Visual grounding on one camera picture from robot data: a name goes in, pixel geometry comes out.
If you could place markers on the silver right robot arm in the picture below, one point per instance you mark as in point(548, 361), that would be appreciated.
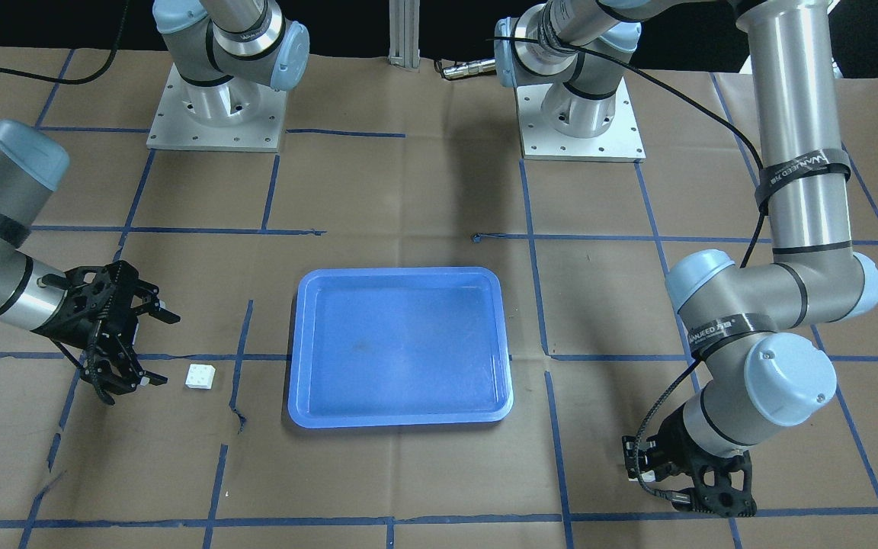
point(229, 55)

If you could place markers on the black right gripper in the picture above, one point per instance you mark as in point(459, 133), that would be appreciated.
point(65, 325)

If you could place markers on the aluminium frame post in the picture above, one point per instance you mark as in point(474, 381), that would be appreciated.
point(403, 25)

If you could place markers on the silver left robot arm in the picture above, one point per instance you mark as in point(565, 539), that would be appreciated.
point(740, 320)

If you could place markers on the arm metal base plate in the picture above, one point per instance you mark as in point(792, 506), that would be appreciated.
point(556, 125)
point(236, 116)

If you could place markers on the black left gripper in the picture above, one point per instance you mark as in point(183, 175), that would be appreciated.
point(676, 447)

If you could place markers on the white square building block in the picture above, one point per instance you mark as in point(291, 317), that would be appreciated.
point(200, 377)

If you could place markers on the blue plastic tray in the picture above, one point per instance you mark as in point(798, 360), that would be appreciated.
point(399, 347)

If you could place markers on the silver cylindrical connector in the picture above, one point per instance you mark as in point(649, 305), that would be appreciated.
point(453, 71)

